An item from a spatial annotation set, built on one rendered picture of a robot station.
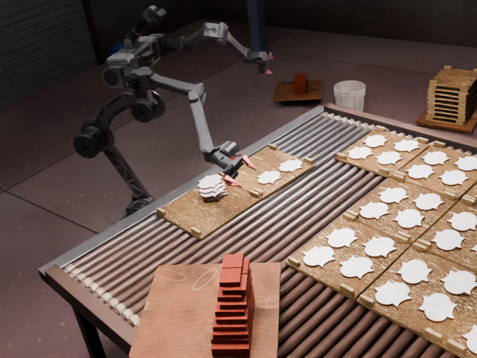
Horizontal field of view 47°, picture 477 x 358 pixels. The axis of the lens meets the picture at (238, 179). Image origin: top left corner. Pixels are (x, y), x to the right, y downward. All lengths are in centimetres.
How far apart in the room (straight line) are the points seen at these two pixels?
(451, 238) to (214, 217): 107
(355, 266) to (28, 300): 244
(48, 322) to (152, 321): 182
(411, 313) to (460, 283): 25
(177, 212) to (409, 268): 114
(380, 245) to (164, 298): 94
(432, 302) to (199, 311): 86
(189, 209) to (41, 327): 146
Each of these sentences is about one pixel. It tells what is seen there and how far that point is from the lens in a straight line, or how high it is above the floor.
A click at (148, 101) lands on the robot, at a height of 120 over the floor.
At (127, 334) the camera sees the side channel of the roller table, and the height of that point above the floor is 95.
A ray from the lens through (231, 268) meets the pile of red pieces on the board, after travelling 183.
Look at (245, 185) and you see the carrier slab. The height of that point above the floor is 94.
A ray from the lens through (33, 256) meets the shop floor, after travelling 442.
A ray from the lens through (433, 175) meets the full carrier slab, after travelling 293.
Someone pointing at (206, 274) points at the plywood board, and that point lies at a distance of 218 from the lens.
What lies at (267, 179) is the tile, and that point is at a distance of 288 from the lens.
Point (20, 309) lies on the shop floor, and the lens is 399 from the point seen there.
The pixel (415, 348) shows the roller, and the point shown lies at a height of 92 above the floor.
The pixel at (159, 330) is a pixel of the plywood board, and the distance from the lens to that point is 201.
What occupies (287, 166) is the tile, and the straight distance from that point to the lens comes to 298.
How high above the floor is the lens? 246
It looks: 31 degrees down
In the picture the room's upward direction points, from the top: 7 degrees counter-clockwise
